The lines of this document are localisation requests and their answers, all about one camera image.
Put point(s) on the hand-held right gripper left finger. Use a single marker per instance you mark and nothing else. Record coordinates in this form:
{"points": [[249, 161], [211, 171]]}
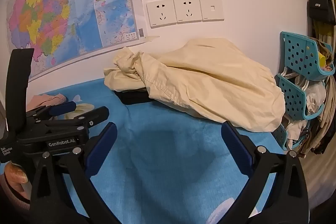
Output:
{"points": [[105, 141]]}

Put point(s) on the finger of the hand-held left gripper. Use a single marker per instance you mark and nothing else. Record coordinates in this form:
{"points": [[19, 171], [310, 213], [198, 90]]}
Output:
{"points": [[94, 115], [63, 108]]}

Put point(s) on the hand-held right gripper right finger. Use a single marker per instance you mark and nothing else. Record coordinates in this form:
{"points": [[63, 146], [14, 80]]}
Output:
{"points": [[236, 145]]}

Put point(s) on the cream garment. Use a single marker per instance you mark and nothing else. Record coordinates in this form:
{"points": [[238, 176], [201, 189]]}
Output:
{"points": [[210, 82]]}

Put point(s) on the person's left hand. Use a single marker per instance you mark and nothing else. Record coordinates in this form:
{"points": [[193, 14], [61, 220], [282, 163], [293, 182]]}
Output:
{"points": [[15, 174]]}

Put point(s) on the pink garment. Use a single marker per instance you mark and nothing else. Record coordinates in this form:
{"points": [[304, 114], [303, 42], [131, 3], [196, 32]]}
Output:
{"points": [[44, 100]]}

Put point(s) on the black garment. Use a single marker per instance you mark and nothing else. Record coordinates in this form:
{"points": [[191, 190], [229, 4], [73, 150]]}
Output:
{"points": [[131, 98]]}

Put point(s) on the teal plastic basket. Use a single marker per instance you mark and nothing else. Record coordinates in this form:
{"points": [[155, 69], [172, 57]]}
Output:
{"points": [[284, 138], [292, 98], [299, 56]]}

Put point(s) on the blue floral bed sheet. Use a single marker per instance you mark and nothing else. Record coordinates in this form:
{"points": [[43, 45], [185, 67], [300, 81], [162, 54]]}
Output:
{"points": [[162, 148]]}

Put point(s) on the white plastic bag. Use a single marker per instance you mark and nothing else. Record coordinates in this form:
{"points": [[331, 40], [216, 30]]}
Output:
{"points": [[315, 96]]}

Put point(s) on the black handbag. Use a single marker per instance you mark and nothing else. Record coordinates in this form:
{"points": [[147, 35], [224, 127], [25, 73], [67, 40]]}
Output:
{"points": [[320, 10]]}

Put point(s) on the colourful wall map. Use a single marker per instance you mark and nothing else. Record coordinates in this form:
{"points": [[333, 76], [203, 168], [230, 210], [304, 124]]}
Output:
{"points": [[65, 3]]}

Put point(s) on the white wall socket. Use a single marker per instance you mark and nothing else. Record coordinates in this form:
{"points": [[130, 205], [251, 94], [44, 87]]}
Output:
{"points": [[161, 13], [187, 10]]}

